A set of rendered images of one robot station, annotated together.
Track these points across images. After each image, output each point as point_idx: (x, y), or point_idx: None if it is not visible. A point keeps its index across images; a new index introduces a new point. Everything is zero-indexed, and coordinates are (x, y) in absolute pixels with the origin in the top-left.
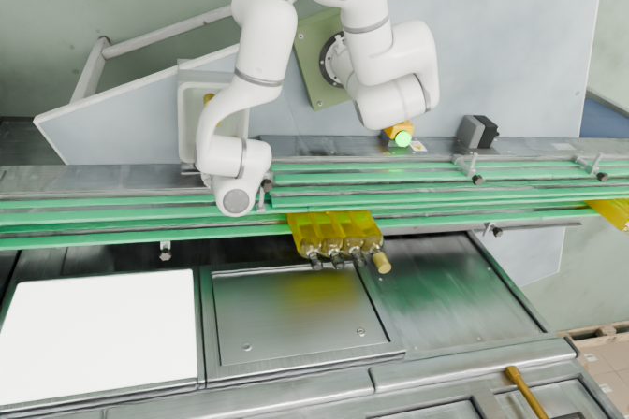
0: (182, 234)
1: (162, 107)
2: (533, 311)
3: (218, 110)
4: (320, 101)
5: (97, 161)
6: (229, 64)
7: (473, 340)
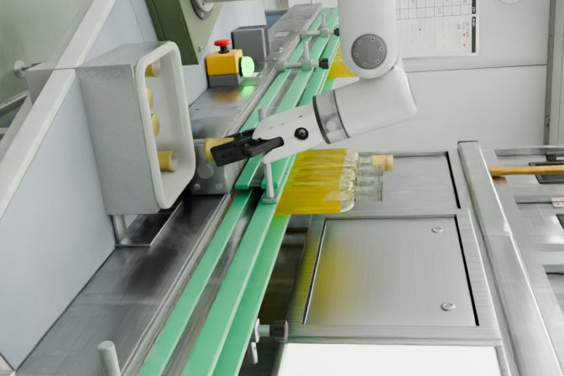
0: (252, 300)
1: (78, 149)
2: (421, 151)
3: None
4: (199, 45)
5: (44, 326)
6: (110, 35)
7: (449, 186)
